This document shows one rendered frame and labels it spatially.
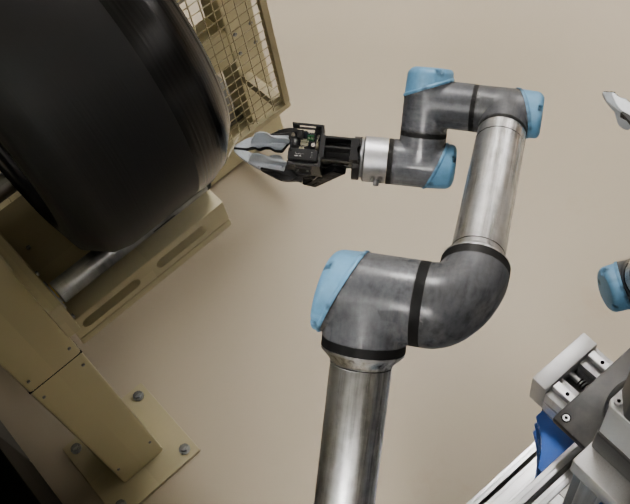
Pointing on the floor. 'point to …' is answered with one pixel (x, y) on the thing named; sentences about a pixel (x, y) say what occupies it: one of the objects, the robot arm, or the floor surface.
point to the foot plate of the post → (168, 439)
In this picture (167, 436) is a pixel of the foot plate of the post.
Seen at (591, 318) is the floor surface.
